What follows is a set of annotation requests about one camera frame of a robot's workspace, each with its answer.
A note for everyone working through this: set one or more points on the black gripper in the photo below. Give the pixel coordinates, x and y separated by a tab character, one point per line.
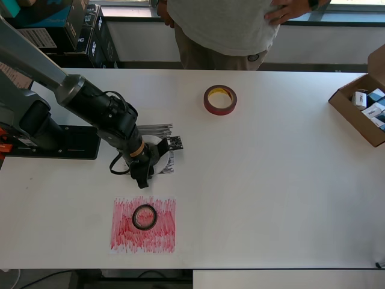
144	162

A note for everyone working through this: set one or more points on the white tape roll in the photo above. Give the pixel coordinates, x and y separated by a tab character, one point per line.
152	139

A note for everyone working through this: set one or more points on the dark grey Piper robot arm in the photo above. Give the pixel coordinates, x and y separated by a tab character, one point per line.
84	102

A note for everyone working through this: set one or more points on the black tape roll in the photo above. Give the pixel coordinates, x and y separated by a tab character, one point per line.
145	228

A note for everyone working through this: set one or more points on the red tape roll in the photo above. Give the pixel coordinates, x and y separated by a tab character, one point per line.
219	111

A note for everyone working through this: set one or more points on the person right hand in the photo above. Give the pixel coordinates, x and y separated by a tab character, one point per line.
165	15

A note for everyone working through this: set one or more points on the person left hand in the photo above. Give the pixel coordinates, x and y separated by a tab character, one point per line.
287	10

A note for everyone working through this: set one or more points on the black scribbled paper sheet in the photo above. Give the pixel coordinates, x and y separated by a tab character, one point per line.
159	128

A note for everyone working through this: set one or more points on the red scribbled paper sheet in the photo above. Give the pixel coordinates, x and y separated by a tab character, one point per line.
162	238

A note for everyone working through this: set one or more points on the black AOC box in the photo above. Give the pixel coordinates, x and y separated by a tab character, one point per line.
103	45
72	45

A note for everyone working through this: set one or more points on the person in grey shirt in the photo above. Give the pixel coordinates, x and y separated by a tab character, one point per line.
225	30

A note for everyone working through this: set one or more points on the tall GX760A cardboard box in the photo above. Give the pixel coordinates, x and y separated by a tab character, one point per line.
12	76

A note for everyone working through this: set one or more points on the small black box white text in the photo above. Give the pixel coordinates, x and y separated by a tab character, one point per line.
91	15

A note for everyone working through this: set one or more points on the white side table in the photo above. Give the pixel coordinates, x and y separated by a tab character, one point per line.
285	280

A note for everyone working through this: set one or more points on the black box with grid pattern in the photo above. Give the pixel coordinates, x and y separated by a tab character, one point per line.
40	36

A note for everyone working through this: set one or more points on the black box with teal script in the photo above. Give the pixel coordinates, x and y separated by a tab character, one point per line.
39	12

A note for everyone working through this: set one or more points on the open cardboard box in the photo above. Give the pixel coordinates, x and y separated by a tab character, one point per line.
346	105

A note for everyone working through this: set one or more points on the white and blue small carton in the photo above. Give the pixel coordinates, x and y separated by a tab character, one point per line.
379	123
373	111

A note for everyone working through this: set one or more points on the black wrist watch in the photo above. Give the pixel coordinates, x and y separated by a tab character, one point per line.
313	3

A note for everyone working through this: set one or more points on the black table frame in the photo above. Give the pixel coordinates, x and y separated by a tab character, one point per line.
90	280

